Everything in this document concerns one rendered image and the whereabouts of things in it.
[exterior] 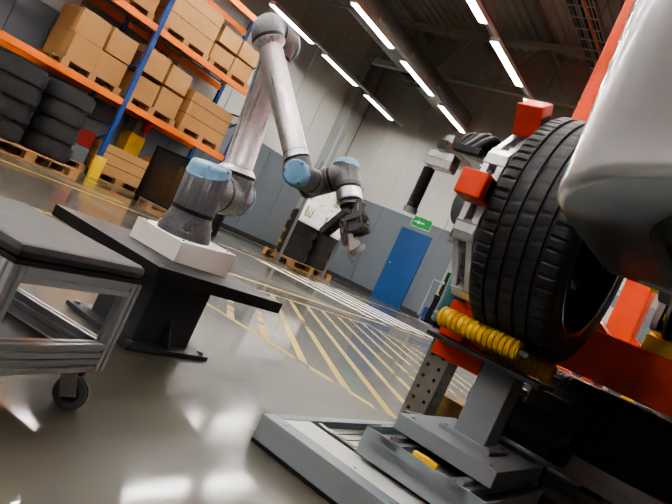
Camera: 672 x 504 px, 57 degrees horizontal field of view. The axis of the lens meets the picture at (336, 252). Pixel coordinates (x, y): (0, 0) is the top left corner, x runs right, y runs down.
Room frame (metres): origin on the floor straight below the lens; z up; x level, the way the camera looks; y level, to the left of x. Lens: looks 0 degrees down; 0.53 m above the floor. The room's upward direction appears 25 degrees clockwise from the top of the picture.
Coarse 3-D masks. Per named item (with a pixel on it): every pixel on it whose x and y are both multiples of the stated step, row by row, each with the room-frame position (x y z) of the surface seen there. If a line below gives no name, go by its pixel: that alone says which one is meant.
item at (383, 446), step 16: (368, 432) 1.61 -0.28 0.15; (384, 432) 1.70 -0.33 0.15; (400, 432) 1.78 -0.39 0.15; (368, 448) 1.60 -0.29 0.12; (384, 448) 1.58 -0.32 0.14; (400, 448) 1.55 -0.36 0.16; (416, 448) 1.64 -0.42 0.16; (384, 464) 1.57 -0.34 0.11; (400, 464) 1.54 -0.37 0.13; (416, 464) 1.52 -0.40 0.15; (432, 464) 1.50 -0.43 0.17; (448, 464) 1.70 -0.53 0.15; (400, 480) 1.53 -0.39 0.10; (416, 480) 1.51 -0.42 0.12; (432, 480) 1.49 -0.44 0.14; (448, 480) 1.47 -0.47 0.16; (464, 480) 1.47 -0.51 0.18; (432, 496) 1.48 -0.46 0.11; (448, 496) 1.46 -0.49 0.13; (464, 496) 1.44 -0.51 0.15; (480, 496) 1.53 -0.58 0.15; (496, 496) 1.60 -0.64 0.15; (512, 496) 1.58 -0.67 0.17; (528, 496) 1.69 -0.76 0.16
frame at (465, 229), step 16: (512, 144) 1.69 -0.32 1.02; (496, 160) 1.62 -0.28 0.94; (496, 176) 1.61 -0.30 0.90; (464, 208) 1.64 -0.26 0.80; (480, 208) 1.61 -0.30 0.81; (464, 224) 1.62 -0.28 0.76; (464, 240) 1.63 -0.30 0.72; (464, 256) 1.71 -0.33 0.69; (464, 272) 1.75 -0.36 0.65; (464, 288) 1.72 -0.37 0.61
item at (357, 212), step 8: (344, 200) 2.07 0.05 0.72; (352, 200) 2.06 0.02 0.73; (360, 200) 2.06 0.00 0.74; (352, 208) 2.07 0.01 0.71; (360, 208) 2.05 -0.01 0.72; (344, 216) 2.05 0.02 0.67; (352, 216) 2.03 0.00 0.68; (360, 216) 2.02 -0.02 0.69; (344, 224) 2.04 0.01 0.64; (352, 224) 2.04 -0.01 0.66; (360, 224) 2.01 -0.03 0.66; (368, 224) 2.07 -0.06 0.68; (352, 232) 2.05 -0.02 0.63; (360, 232) 2.06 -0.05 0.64; (368, 232) 2.05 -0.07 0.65
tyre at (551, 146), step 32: (544, 128) 1.59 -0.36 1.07; (576, 128) 1.59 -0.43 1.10; (512, 160) 1.55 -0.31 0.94; (544, 160) 1.51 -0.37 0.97; (512, 192) 1.52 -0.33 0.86; (544, 192) 1.47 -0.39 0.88; (480, 224) 1.56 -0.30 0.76; (512, 224) 1.50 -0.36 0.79; (544, 224) 1.45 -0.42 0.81; (480, 256) 1.56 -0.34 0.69; (512, 256) 1.50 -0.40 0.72; (544, 256) 1.45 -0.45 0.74; (480, 288) 1.60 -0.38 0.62; (512, 288) 1.52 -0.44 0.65; (544, 288) 1.46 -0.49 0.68; (480, 320) 1.69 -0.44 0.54; (512, 320) 1.59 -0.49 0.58; (544, 320) 1.50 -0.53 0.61; (544, 352) 1.60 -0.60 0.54
